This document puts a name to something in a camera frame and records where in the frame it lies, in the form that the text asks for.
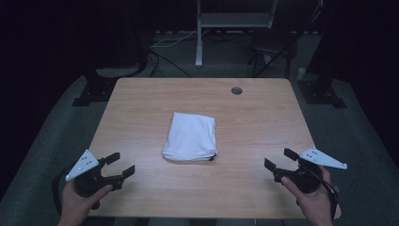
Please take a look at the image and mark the person's right hand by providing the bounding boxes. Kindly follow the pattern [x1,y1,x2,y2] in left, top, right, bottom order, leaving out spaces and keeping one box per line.
[280,165,334,225]

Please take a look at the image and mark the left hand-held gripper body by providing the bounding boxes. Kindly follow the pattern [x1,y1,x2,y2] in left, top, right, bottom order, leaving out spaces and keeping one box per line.
[65,149,126,199]

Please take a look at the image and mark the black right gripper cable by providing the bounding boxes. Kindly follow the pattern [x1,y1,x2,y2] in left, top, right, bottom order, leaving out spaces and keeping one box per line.
[309,169,340,220]

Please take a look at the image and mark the white metal stand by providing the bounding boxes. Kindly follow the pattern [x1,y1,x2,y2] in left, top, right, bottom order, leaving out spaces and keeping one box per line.
[195,0,279,69]

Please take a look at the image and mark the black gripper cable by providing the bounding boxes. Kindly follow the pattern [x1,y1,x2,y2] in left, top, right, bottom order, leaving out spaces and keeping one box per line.
[309,169,340,220]
[51,166,75,217]

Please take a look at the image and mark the white printed tank top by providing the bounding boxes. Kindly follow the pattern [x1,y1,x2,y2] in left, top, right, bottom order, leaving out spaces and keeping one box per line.
[161,111,218,163]

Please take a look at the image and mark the black stand base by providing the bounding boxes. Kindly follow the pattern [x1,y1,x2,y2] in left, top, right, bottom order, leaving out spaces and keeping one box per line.
[72,73,118,107]
[297,78,347,109]

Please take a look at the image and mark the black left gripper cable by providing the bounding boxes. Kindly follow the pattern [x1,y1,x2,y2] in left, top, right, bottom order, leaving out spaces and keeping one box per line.
[51,166,75,217]

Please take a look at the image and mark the grey round floor base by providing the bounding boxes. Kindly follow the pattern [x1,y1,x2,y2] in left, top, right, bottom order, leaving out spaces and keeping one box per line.
[95,64,140,78]

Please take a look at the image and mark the person's left hand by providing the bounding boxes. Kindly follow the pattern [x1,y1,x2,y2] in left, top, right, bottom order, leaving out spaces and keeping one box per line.
[59,180,114,225]

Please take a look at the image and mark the white floor cable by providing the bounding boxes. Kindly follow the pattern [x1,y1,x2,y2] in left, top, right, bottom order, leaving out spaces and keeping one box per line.
[150,27,208,49]

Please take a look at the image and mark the black chair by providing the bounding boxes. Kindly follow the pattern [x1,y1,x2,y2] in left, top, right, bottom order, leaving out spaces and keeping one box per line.
[247,29,299,79]

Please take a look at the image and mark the black floor cable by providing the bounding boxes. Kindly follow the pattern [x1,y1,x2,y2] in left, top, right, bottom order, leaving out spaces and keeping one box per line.
[147,50,192,78]

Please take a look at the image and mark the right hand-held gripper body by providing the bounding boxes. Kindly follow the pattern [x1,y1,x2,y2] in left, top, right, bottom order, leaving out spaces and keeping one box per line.
[272,147,348,194]

